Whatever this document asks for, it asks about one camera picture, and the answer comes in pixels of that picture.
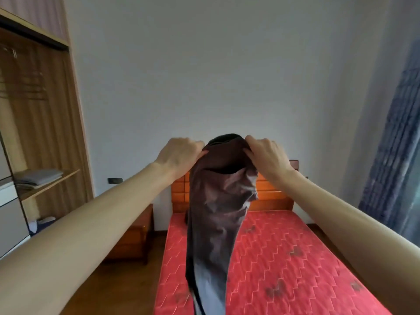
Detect person's left hand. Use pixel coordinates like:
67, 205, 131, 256
154, 138, 209, 181

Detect person's right hand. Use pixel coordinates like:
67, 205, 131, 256
243, 135, 295, 183

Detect dark brown trousers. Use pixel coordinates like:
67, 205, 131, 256
185, 133, 260, 315

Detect person's left forearm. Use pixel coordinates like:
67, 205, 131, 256
0, 162, 174, 315

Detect person's right forearm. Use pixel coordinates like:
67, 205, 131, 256
271, 169, 420, 315

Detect orange wooden headboard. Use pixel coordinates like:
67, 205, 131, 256
171, 160, 299, 214

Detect wooden nightstand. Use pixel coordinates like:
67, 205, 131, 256
103, 204, 154, 265

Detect red quilted mattress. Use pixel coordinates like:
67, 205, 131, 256
154, 210, 392, 315

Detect blue patterned curtain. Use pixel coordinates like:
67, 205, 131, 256
358, 39, 420, 246

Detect folded grey clothes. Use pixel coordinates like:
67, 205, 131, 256
13, 169, 64, 191

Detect wooden wardrobe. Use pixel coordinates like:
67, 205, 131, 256
0, 8, 95, 259

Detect blue and white item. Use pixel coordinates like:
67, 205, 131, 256
29, 216, 56, 235

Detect white sliding wardrobe door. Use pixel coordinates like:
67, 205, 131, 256
0, 134, 32, 259

